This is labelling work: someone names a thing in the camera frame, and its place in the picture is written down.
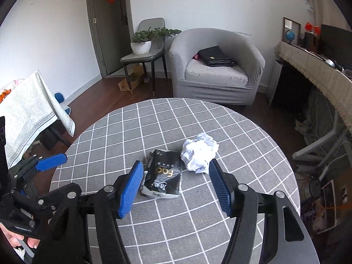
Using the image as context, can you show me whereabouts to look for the black monitor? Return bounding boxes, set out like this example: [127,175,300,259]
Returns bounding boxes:
[319,24,352,69]

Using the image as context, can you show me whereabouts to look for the grey dining chair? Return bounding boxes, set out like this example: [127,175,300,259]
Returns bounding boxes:
[120,17,168,97]

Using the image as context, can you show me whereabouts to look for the white paper ball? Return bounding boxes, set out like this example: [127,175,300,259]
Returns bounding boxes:
[180,132,220,174]

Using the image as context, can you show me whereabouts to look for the potted plant in white pot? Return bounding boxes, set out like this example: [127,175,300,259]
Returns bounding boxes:
[130,27,182,55]

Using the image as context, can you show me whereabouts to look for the white patterned tablecloth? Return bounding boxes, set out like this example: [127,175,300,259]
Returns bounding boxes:
[0,71,76,168]

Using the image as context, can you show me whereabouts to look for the grey armchair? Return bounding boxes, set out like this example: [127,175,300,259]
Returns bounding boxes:
[169,28,266,106]

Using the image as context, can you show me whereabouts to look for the black furniture leg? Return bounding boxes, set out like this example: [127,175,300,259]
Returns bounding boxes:
[49,126,72,147]

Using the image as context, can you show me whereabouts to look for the desk with beige fringed cloth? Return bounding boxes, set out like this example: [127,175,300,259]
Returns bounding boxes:
[275,41,352,171]

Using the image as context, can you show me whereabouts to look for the brown box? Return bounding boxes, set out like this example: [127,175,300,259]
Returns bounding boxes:
[304,31,319,50]

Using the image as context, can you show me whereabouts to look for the black snack packet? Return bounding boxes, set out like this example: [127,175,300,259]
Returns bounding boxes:
[141,149,184,200]

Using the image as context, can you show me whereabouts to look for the white upright panel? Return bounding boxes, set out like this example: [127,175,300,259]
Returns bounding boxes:
[268,59,284,105]

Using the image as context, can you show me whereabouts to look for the small red flags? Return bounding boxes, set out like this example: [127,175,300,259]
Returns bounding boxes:
[305,22,321,35]

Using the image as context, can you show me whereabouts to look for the black handbag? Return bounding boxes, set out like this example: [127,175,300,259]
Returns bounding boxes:
[197,45,237,67]

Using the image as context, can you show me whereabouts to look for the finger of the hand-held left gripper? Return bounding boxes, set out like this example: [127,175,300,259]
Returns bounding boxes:
[12,154,68,183]
[8,183,82,218]

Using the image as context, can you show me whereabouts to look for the open cardboard box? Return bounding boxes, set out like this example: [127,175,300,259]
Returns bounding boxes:
[118,64,146,91]

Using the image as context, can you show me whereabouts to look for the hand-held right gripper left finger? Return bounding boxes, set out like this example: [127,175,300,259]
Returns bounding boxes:
[36,160,145,264]

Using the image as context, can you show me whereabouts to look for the person's left hand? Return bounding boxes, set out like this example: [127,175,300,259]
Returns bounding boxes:
[0,221,40,259]

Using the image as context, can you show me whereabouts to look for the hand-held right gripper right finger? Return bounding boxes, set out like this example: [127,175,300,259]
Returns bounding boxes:
[209,159,314,264]

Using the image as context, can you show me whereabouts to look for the grey door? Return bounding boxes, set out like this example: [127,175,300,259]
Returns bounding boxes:
[85,0,135,79]

